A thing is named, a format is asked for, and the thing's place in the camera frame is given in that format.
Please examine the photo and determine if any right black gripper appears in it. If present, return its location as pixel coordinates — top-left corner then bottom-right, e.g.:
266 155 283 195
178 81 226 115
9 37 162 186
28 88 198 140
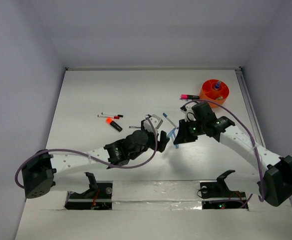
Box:
173 118 206 145

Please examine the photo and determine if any light blue translucent pen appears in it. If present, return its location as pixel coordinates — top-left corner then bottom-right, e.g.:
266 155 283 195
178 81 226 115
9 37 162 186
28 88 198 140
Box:
167 127 179 149

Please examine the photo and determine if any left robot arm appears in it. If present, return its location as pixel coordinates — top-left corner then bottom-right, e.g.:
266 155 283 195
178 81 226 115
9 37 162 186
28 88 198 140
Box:
16 115 169 199

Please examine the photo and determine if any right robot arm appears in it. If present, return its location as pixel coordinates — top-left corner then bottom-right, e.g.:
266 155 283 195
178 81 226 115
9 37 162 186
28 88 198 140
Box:
174 100 292 207

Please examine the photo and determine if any blue capped white marker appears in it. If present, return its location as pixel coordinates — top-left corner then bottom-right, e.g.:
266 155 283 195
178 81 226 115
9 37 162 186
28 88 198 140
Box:
163 113 177 128

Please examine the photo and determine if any purple pen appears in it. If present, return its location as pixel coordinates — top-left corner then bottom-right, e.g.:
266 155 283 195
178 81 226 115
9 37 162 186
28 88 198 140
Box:
182 99 197 102

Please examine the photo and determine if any pink black highlighter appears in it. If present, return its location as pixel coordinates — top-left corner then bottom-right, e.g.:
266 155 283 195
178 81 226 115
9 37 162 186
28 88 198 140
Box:
180 94 200 100

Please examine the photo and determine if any orange black highlighter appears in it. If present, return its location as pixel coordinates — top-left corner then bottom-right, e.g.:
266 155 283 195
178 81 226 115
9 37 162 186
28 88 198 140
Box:
106 118 123 132

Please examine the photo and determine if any orange round compartment container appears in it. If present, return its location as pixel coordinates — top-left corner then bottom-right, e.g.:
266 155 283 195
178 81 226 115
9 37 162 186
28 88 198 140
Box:
199 79 230 105

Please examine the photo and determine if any black capped white marker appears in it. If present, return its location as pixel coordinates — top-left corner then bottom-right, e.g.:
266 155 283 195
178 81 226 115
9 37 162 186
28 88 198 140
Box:
101 112 124 118

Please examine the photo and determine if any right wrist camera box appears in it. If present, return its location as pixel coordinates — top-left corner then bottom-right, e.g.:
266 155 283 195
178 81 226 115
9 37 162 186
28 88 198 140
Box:
180 105 196 122

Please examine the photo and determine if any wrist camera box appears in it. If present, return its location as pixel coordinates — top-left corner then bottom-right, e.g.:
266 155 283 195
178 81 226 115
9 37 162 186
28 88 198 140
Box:
180 105 196 122
143 114 163 131

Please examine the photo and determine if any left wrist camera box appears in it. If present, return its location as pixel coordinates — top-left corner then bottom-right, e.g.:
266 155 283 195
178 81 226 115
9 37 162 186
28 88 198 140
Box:
143 114 163 131

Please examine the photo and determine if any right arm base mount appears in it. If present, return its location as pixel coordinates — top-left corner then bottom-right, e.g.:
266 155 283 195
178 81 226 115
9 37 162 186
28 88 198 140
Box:
197 170 248 210

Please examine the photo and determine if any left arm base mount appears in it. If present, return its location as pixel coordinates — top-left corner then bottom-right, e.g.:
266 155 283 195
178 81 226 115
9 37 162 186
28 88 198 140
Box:
64 172 113 211

